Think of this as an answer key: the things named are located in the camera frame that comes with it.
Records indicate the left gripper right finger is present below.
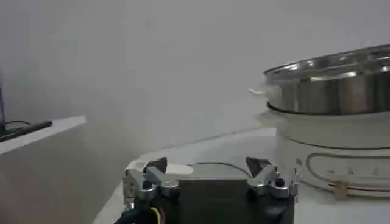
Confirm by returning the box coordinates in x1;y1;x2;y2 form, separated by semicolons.
245;156;301;200

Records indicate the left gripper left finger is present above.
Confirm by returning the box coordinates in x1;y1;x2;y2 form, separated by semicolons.
123;156;181;200

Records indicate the white electric steamer pot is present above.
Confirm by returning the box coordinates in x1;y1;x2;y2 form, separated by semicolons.
255;111;390;198

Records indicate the steel steamer basket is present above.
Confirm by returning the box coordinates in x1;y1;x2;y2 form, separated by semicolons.
249;44;390;116

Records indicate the white side table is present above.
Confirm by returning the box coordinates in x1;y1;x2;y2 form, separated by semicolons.
0;114;87;156

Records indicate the flat black keyboard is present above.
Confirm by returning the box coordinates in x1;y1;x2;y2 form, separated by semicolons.
0;120;53;142

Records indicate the dark laptop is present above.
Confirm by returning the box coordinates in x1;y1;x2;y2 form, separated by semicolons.
0;87;5;136

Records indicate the black cable loop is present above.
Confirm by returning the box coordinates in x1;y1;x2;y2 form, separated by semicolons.
4;120;32;127

